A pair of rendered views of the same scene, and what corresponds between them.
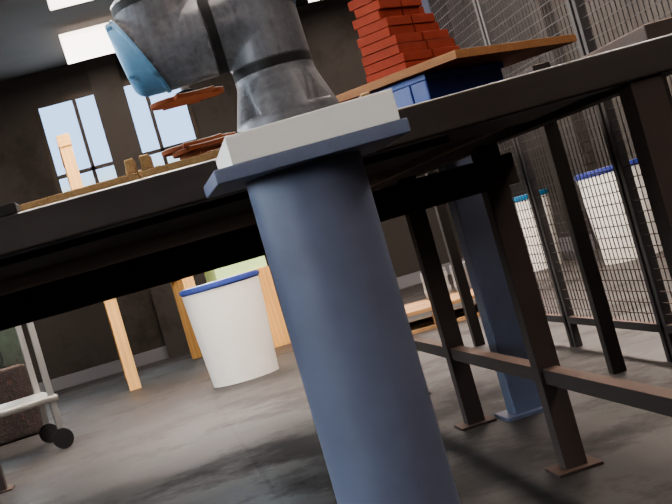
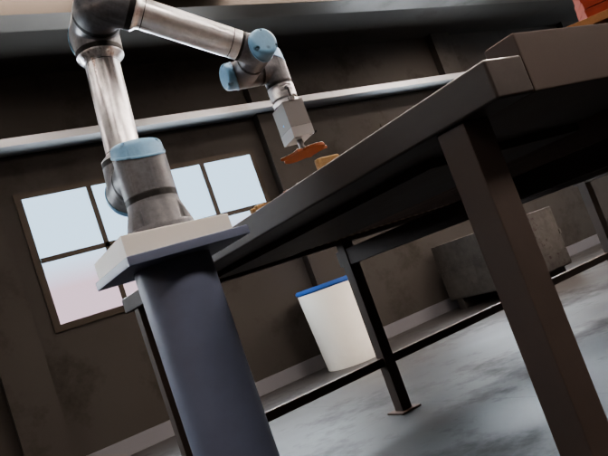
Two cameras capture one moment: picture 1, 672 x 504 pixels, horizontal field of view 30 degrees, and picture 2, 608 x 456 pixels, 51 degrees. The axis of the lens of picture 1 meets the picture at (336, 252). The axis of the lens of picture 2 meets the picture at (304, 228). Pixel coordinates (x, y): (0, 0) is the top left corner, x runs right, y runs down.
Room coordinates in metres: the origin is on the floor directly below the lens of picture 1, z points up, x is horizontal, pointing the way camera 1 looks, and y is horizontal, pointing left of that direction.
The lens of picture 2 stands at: (1.49, -1.35, 0.70)
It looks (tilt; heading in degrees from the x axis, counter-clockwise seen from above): 5 degrees up; 65
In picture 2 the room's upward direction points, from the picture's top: 20 degrees counter-clockwise
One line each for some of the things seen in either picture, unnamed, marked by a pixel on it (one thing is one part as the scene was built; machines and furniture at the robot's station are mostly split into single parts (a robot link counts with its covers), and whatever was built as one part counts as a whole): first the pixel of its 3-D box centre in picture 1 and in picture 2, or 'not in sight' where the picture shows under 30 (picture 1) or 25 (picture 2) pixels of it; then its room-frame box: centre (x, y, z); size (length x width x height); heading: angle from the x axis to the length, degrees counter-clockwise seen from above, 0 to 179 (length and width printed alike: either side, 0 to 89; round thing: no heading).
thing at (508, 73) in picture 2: (109, 208); (229, 245); (2.03, 0.33, 0.89); 2.08 x 0.08 x 0.06; 98
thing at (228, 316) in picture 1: (232, 328); not in sight; (8.05, 0.78, 0.33); 0.53 x 0.53 x 0.65
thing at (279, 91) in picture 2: not in sight; (283, 94); (2.27, 0.18, 1.23); 0.08 x 0.08 x 0.05
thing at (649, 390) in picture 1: (436, 300); not in sight; (4.24, -0.28, 0.43); 4.01 x 0.12 x 0.85; 8
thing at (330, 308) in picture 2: not in sight; (340, 321); (3.76, 3.54, 0.35); 0.58 x 0.57 x 0.70; 99
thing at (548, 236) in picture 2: not in sight; (500, 260); (5.65, 3.61, 0.34); 1.01 x 0.80 x 0.67; 99
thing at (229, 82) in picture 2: not in sight; (243, 71); (2.17, 0.16, 1.31); 0.11 x 0.11 x 0.08; 3
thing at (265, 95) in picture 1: (281, 96); (157, 217); (1.79, 0.01, 0.96); 0.15 x 0.15 x 0.10
